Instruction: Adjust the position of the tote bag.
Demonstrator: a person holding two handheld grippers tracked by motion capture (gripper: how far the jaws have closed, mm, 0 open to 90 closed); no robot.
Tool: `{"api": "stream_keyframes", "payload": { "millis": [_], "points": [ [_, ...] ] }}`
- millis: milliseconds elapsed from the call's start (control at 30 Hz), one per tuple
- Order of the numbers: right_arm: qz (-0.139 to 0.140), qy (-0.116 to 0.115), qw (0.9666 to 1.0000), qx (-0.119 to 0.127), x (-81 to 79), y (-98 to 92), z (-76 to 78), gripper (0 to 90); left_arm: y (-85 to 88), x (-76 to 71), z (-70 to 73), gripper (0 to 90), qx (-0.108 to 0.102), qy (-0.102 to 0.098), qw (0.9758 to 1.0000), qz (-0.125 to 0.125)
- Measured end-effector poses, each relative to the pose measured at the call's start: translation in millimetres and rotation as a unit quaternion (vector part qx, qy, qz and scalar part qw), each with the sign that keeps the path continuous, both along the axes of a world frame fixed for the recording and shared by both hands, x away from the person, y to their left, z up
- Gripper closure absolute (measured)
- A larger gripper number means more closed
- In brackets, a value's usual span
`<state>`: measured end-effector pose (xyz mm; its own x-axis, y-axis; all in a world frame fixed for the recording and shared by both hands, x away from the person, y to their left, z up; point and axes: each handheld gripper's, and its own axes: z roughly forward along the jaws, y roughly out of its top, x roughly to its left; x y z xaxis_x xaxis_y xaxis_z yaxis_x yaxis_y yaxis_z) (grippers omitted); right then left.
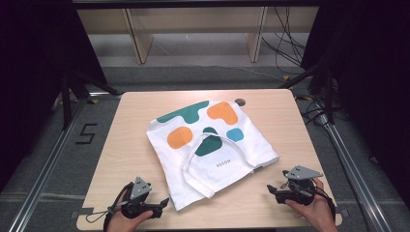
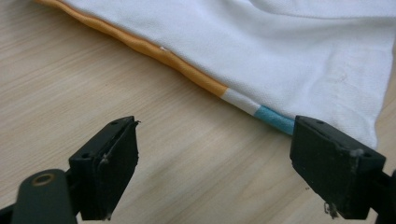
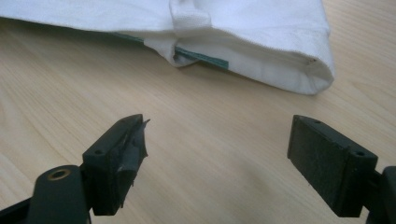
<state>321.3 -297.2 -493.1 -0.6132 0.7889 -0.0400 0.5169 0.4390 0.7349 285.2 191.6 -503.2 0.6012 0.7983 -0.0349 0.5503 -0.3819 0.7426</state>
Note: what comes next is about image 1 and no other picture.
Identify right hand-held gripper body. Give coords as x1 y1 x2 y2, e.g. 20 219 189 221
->
279 165 324 207

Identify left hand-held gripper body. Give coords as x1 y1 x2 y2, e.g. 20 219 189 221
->
120 176 164 219

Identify white tote bag coloured blobs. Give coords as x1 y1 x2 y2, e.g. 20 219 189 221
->
146 100 280 212

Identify person's left hand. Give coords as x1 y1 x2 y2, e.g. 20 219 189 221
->
106 192 155 232

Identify person's right hand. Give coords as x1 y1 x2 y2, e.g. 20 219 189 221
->
284 177 338 232

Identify black metal stand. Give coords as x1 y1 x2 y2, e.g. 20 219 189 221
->
278 59 337 126
59 66 121 131

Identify black curtain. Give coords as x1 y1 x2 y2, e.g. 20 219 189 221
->
0 0 109 192
300 0 410 201

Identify wooden shelf unit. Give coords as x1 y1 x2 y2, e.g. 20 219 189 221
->
76 5 321 65

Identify black wrist strap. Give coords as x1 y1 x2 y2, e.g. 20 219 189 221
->
317 186 337 223
102 181 135 232

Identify thin grey cord loop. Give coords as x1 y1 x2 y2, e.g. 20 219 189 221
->
84 207 116 224

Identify aluminium frame rail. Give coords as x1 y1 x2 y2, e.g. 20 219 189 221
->
317 114 395 232
7 91 124 232

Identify black cables on floor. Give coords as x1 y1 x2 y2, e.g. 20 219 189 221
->
294 91 330 128

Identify black hanging cables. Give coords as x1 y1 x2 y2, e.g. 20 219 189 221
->
261 6 311 75

